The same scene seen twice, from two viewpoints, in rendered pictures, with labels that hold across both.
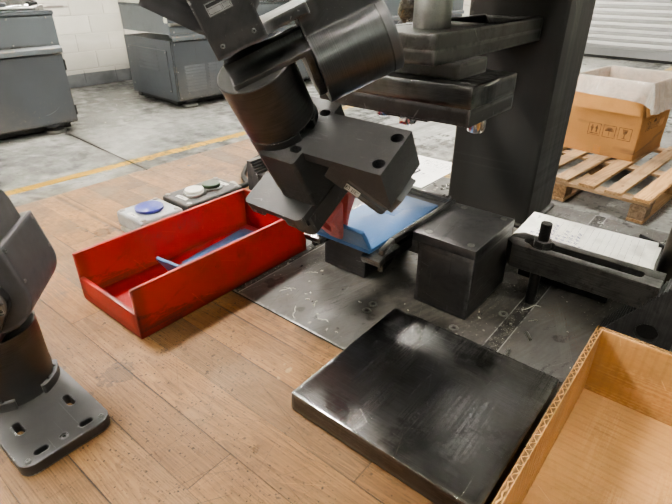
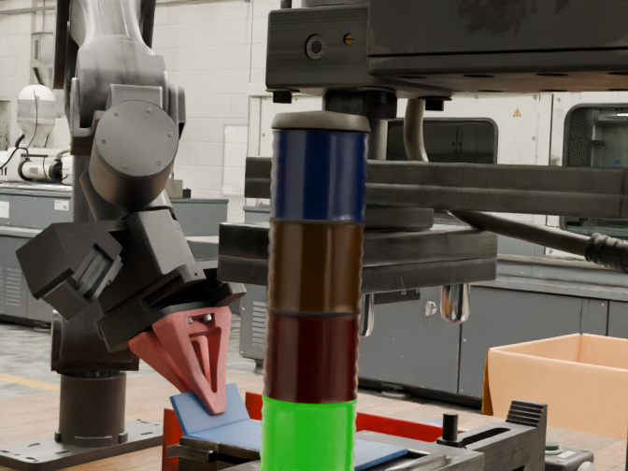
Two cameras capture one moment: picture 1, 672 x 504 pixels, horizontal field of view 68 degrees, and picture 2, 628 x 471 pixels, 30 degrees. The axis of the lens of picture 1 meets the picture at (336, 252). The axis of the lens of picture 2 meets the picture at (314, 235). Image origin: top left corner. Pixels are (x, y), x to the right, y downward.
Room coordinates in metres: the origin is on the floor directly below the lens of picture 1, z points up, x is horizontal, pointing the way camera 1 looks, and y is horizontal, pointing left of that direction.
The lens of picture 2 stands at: (0.47, -0.84, 1.17)
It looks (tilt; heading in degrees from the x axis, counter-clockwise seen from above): 3 degrees down; 86
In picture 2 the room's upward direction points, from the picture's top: 2 degrees clockwise
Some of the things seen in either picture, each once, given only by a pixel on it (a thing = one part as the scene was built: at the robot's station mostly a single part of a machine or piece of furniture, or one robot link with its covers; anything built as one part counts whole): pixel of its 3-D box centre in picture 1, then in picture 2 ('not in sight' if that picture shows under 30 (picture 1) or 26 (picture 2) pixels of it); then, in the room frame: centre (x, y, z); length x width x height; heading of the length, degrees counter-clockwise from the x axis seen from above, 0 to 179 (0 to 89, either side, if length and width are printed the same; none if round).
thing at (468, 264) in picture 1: (412, 245); not in sight; (0.54, -0.09, 0.94); 0.20 x 0.10 x 0.07; 51
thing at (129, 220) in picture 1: (153, 227); not in sight; (0.66, 0.27, 0.90); 0.07 x 0.07 x 0.06; 51
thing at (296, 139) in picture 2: not in sight; (319, 175); (0.50, -0.38, 1.17); 0.04 x 0.04 x 0.03
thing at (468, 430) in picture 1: (426, 394); not in sight; (0.32, -0.08, 0.91); 0.17 x 0.16 x 0.02; 51
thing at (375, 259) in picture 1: (390, 247); (217, 456); (0.46, -0.06, 0.98); 0.07 x 0.02 x 0.01; 141
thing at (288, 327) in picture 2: not in sight; (311, 352); (0.50, -0.38, 1.10); 0.04 x 0.04 x 0.03
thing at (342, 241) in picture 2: not in sight; (315, 264); (0.50, -0.38, 1.14); 0.04 x 0.04 x 0.03
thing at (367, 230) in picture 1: (377, 210); (286, 423); (0.50, -0.05, 1.00); 0.15 x 0.07 x 0.03; 141
